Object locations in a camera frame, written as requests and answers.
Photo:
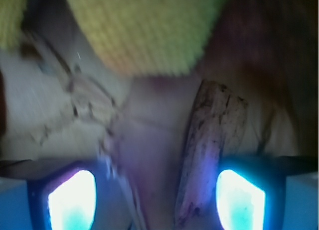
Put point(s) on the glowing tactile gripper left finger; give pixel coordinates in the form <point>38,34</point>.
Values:
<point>47,194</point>

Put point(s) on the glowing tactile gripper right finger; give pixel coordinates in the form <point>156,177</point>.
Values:
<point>268,193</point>

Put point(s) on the brown wood chip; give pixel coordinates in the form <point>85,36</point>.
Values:
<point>216,127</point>

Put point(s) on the brown paper bag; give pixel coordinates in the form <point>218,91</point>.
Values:
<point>57,98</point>

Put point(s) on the yellow knitted cloth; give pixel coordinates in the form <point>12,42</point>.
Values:
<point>147,37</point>

